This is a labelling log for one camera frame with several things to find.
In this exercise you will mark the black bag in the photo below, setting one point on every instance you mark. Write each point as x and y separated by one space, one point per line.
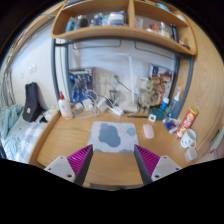
31 103

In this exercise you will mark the teal blanket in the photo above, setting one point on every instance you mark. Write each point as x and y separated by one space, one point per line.
8 123

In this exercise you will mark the plaid bedding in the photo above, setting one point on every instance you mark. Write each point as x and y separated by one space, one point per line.
28 140

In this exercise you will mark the small white cube clock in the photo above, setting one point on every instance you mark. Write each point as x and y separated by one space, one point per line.
152 117

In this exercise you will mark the white power strip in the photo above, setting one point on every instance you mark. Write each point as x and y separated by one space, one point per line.
115 109

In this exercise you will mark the white printed mug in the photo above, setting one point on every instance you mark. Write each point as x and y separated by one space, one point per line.
188 138

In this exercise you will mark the tan robot figure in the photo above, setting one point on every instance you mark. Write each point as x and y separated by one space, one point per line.
151 93

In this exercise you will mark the black ruler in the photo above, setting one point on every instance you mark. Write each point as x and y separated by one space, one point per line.
136 116

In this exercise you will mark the blue model kit box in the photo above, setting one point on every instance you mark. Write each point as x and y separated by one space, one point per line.
80 85

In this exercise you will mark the plain white cup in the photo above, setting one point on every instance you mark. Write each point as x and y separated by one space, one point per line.
190 154

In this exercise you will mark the blue snack packet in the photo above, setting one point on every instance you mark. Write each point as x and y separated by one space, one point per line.
171 124

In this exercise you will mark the wooden shelf unit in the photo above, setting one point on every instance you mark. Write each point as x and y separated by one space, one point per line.
116 33

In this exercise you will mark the grey cloud-print mouse pad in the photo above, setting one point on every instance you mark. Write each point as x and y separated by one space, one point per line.
112 136

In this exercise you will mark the white charger block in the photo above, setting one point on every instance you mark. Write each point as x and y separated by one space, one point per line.
87 104
101 104

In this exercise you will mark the small white box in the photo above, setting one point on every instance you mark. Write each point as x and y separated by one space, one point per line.
143 82

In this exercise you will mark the colourful printed box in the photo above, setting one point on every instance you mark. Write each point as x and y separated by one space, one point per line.
160 70

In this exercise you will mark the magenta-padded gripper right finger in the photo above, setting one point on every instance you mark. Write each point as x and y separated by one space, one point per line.
165 165

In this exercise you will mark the teal round container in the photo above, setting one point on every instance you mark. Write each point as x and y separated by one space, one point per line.
157 114

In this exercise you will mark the white red-topped pump bottle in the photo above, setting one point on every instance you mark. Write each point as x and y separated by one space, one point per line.
65 108

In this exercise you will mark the blue spray bottle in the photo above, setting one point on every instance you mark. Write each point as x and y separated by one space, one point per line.
175 105

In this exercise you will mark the steel cup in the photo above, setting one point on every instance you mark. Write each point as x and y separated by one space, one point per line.
115 95

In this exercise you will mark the pink computer mouse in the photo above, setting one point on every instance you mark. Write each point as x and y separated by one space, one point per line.
148 131

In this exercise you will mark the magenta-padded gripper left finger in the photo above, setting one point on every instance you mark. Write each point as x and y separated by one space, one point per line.
61 165

